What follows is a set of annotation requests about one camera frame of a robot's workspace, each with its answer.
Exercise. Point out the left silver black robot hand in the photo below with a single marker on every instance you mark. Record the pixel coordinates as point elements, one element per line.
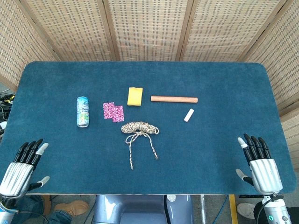
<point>18,173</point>

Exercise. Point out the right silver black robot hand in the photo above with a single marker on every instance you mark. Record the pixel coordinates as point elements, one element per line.
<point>265,173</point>

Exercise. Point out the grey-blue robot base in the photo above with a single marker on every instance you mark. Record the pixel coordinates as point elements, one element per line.
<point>140,210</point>

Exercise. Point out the blue jeans leg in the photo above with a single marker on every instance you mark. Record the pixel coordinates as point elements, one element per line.
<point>31,206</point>
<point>60,218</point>

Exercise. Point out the white sneaker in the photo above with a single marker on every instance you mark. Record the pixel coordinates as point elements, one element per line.
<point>245,210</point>

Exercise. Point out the dark blue table mat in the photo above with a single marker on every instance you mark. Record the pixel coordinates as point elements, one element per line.
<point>210,151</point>

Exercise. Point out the tan work boot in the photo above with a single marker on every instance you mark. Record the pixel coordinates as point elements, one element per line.
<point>72,207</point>

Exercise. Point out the metal table leg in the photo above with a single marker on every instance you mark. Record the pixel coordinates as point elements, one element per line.
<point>203,210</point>

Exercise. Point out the light blue drink can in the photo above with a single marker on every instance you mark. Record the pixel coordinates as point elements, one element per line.
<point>83,112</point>

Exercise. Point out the white eraser block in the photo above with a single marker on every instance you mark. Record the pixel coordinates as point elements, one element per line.
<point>189,115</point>

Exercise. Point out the pink patterned card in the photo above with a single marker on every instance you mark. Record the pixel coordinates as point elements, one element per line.
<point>118,114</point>
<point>108,110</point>

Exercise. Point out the bamboo folding screen panel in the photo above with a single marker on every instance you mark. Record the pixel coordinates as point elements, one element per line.
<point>74,30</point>
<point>21,39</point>
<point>149,30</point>
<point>282,58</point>
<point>224,30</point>

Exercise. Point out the brown wooden stick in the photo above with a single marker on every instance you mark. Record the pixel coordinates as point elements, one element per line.
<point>174,99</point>

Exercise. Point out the yellow sponge block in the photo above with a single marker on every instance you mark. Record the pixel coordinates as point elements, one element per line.
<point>135,96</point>

